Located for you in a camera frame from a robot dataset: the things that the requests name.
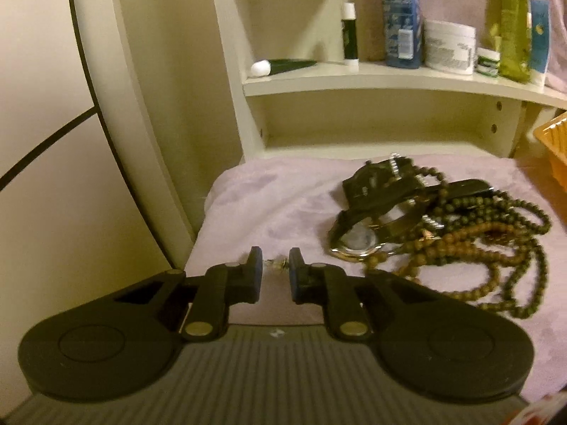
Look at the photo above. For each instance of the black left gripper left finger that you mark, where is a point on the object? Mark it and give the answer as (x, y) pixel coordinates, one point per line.
(211, 296)

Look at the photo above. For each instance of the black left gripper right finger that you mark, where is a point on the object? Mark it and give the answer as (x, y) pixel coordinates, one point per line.
(329, 287)

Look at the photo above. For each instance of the small silver earring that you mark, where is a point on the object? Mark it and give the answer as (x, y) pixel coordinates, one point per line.
(277, 265)

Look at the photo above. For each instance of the silver face wristwatch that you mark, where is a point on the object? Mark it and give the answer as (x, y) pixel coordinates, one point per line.
(356, 236)

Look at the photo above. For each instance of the black digital wristwatch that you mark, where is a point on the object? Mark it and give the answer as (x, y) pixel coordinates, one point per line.
(392, 181)

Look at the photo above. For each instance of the orange ribbed plastic tray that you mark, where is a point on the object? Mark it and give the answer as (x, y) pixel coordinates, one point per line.
(552, 135)

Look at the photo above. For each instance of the lilac fleece bed cover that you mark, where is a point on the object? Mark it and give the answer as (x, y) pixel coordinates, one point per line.
(282, 203)

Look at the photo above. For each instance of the dark green tube white cap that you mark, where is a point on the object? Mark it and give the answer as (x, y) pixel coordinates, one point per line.
(270, 67)

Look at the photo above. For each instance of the cream wooden shelf unit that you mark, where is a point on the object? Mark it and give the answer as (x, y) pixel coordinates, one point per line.
(329, 111)

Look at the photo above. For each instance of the white cream jar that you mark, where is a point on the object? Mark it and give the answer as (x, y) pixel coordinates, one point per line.
(450, 47)

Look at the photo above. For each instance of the small green-label jar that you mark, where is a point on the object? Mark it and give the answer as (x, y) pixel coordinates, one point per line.
(487, 62)

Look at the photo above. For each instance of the black white lip balm stick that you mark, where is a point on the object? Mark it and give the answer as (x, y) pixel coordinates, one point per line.
(349, 36)

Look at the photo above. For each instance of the green olive spray bottle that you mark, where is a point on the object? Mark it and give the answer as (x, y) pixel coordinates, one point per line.
(516, 40)

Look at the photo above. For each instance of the blue spray bottle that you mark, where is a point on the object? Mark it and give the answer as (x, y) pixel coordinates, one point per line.
(402, 28)

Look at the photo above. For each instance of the blue white tube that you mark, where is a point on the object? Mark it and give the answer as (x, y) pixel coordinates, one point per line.
(541, 41)

